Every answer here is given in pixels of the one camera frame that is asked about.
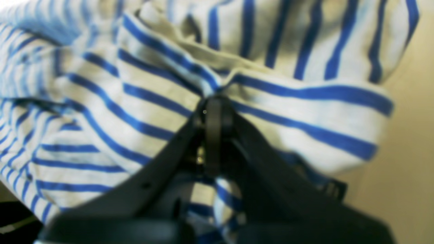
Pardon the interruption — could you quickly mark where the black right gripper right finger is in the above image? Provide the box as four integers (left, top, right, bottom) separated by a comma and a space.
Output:
220, 98, 395, 244

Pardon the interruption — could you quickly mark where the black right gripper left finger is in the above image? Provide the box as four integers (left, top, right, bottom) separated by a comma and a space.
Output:
39, 98, 223, 244

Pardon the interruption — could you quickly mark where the blue white striped T-shirt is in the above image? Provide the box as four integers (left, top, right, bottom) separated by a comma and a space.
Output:
1, 0, 420, 244

